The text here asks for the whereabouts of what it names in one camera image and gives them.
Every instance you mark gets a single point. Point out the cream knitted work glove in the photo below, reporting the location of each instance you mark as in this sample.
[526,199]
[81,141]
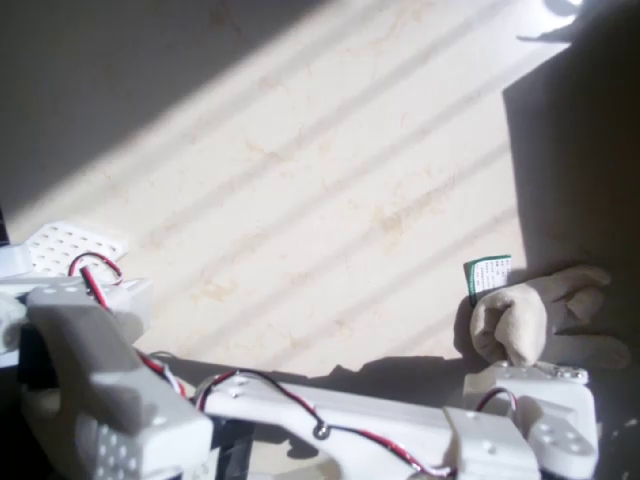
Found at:
[515,320]

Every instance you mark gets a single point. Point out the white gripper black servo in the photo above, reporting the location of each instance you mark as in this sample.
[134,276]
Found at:
[520,382]

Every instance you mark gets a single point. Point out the white perforated base plate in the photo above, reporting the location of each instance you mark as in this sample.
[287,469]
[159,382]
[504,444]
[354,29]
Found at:
[75,240]

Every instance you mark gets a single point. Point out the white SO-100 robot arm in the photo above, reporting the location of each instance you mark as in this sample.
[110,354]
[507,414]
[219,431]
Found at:
[350,405]

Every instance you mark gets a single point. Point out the green white paper label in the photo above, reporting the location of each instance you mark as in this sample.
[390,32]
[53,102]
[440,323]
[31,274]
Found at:
[487,275]

